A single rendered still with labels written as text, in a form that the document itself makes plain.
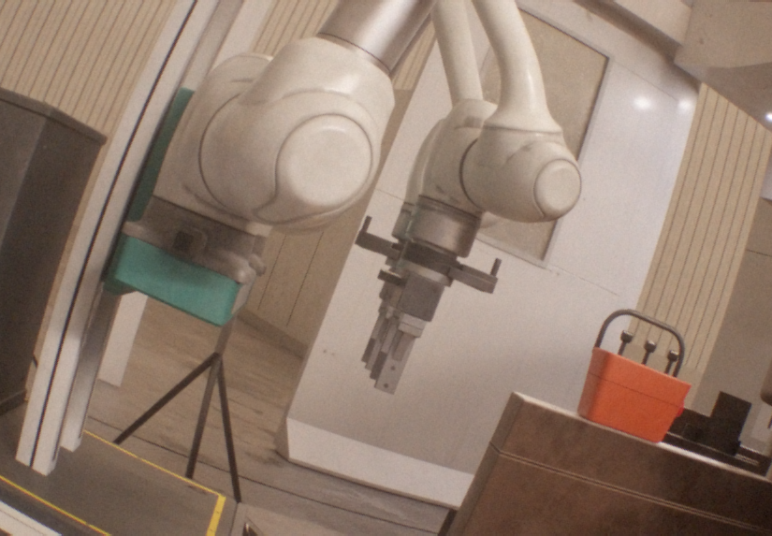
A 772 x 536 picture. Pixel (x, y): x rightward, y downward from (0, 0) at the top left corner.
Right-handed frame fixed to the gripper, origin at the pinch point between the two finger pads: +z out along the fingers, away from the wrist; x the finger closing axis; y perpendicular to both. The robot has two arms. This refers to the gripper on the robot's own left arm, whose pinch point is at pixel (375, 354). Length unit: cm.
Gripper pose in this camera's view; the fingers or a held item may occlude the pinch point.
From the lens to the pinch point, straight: 206.3
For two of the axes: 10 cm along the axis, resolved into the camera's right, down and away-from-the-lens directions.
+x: -0.6, -0.2, 10.0
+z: -3.6, 9.3, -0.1
